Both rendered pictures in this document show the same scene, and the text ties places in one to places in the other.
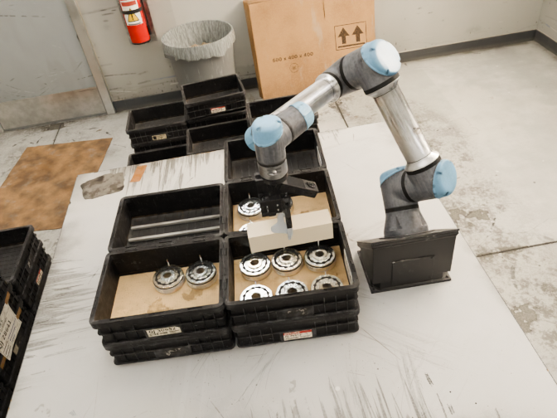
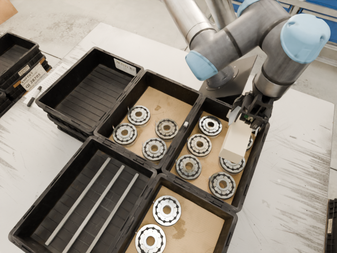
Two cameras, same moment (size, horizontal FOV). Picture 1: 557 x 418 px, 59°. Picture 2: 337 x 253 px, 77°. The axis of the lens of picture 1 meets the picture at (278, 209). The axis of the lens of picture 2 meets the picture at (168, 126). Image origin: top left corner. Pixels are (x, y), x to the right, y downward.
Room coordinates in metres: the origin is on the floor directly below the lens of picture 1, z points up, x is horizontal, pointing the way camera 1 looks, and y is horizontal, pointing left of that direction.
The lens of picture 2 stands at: (1.11, 0.40, 1.66)
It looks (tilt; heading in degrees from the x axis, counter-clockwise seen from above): 60 degrees down; 294
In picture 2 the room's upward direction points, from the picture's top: 4 degrees clockwise
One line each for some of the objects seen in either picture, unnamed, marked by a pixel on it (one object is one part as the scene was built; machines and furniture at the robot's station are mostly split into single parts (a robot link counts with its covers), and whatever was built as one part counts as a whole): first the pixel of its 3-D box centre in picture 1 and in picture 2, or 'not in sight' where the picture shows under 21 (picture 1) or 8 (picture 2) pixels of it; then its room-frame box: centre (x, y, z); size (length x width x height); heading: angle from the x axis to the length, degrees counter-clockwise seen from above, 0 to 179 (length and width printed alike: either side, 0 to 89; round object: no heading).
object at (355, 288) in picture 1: (287, 262); (218, 146); (1.07, 0.00, 0.92); 0.40 x 0.30 x 0.02; 89
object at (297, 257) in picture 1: (286, 259); (199, 144); (1.14, 0.00, 0.86); 0.10 x 0.10 x 0.01
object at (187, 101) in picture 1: (218, 119); not in sight; (3.02, 0.32, 0.37); 0.42 x 0.34 x 0.46; 93
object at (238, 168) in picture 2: (292, 292); (232, 160); (0.99, 0.00, 0.86); 0.10 x 0.10 x 0.01
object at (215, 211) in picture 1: (173, 227); (94, 204); (1.37, 0.39, 0.87); 0.40 x 0.30 x 0.11; 89
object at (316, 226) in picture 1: (289, 230); (240, 125); (1.04, -0.02, 1.08); 0.24 x 0.06 x 0.06; 93
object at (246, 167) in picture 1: (274, 165); (96, 92); (1.67, -0.01, 0.87); 0.40 x 0.30 x 0.11; 89
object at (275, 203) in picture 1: (273, 191); (258, 103); (1.04, 0.01, 1.23); 0.09 x 0.08 x 0.12; 93
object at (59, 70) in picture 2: not in sight; (57, 87); (2.00, -0.02, 0.70); 0.33 x 0.23 x 0.01; 93
